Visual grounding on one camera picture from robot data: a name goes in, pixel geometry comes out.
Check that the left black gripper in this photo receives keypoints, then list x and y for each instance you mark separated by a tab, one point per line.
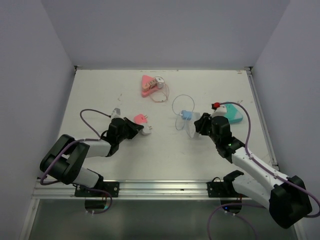
134	127

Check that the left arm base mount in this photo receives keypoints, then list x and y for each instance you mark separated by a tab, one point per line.
111	187

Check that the blue charger plug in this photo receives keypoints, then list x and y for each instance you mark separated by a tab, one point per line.
186	115

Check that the aluminium front rail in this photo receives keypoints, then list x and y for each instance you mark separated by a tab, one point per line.
154	190

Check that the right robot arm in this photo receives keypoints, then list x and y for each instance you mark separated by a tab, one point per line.
285	197

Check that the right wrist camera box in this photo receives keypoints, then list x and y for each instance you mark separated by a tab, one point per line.
218	109

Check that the peach plug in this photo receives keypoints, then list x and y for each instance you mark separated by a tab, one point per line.
146	86

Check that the white power strip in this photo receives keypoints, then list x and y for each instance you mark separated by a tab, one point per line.
190	127

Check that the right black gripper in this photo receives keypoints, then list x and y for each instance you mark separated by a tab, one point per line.
201	123

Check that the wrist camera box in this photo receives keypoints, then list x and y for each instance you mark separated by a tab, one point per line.
116	113
218	109

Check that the pink triangular power strip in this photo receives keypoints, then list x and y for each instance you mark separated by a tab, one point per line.
146	78

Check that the white charger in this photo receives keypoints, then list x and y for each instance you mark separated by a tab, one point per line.
159	81

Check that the white plug adapter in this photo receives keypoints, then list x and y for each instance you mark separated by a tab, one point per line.
146	130

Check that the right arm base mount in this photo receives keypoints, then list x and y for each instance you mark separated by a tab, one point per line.
218	188

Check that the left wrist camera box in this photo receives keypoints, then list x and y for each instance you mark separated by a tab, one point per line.
116	113

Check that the teal triangular power strip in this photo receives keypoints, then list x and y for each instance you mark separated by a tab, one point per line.
232	114

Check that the pink plug adapter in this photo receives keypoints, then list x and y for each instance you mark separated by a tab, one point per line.
140	119

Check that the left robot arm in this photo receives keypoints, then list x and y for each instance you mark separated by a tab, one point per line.
64	161

